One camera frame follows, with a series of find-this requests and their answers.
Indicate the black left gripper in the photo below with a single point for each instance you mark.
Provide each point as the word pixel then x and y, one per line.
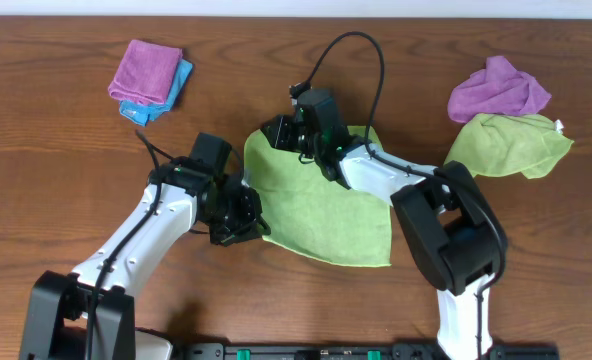
pixel 251 223

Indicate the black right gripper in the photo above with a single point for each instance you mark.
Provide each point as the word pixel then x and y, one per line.
pixel 276 131

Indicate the green microfiber cloth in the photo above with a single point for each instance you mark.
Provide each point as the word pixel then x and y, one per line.
pixel 313 217

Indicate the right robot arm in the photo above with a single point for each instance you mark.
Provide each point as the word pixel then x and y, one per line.
pixel 455 240

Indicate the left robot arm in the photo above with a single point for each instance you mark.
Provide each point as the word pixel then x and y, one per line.
pixel 90 312

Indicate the folded blue cloth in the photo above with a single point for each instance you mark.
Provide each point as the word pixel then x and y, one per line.
pixel 143 114

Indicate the folded purple cloth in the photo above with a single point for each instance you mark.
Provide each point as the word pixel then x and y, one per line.
pixel 145 73

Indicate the crumpled green cloth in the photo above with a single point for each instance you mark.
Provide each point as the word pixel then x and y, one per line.
pixel 494 145

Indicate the crumpled purple cloth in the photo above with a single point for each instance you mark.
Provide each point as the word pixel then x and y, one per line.
pixel 499 88

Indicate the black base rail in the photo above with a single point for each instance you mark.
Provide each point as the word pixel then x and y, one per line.
pixel 399 351

